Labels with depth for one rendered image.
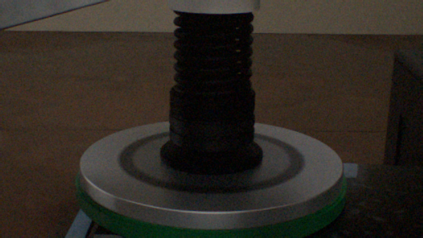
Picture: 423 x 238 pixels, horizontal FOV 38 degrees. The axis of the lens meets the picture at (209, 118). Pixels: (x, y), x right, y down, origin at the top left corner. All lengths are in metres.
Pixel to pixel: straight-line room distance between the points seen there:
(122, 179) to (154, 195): 0.04
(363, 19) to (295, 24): 0.70
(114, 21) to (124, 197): 6.12
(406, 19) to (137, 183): 6.47
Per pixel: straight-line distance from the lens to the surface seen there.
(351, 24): 6.71
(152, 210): 0.42
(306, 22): 6.60
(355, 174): 0.57
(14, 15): 0.43
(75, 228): 0.52
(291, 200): 0.44
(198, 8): 0.45
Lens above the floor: 1.01
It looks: 17 degrees down
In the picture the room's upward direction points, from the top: 1 degrees clockwise
